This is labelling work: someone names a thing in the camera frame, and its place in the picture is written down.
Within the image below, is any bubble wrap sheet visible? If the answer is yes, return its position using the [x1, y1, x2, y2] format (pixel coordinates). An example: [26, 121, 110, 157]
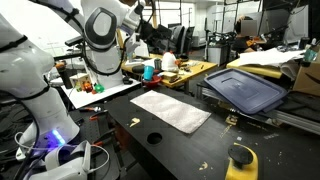
[129, 89, 212, 135]

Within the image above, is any red plastic bowl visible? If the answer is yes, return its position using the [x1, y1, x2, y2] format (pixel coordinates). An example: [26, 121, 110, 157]
[143, 74, 164, 89]

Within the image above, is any teal plastic cup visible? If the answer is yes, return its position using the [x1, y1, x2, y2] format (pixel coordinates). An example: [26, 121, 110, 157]
[142, 65, 156, 82]

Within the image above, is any wooden yellow table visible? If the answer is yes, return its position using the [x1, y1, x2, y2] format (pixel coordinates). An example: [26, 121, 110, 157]
[121, 53, 218, 89]

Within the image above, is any beige tape scrap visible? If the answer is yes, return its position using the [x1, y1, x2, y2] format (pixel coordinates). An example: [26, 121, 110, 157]
[129, 117, 141, 128]

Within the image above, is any white board panel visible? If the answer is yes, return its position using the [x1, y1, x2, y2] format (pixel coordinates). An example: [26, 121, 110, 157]
[133, 40, 150, 58]

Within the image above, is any black office chair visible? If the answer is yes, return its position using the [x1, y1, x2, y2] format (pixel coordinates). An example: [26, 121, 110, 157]
[159, 24, 196, 56]

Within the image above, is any green toy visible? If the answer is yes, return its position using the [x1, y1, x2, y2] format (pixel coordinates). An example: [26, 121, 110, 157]
[94, 83, 105, 95]

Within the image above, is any orange toy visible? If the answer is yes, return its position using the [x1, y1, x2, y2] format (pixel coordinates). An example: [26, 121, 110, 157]
[82, 81, 94, 94]

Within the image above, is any blue plastic bin lid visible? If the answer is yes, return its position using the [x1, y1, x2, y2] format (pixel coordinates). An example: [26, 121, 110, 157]
[203, 68, 288, 115]

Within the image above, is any black cylinder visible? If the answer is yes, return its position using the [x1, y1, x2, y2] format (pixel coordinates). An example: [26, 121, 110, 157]
[55, 62, 73, 90]

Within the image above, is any yellow flat board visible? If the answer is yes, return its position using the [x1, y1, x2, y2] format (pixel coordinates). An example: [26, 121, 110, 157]
[226, 58, 284, 80]

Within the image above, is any stack of white papers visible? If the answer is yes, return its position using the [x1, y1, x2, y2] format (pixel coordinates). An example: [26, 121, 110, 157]
[238, 48, 306, 68]

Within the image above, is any white VR headset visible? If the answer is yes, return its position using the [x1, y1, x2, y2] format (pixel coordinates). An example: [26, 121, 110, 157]
[28, 139, 113, 180]

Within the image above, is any small cardboard box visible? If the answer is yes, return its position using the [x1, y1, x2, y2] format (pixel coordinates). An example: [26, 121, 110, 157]
[293, 61, 320, 98]

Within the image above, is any laptop computer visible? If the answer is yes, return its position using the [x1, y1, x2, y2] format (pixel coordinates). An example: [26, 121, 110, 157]
[285, 4, 310, 44]

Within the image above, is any orange handled clamp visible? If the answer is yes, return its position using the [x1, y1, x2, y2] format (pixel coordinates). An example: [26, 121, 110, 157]
[89, 111, 109, 122]
[78, 105, 103, 114]

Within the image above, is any aluminium frame table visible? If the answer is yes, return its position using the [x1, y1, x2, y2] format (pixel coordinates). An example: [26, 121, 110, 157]
[196, 81, 320, 136]

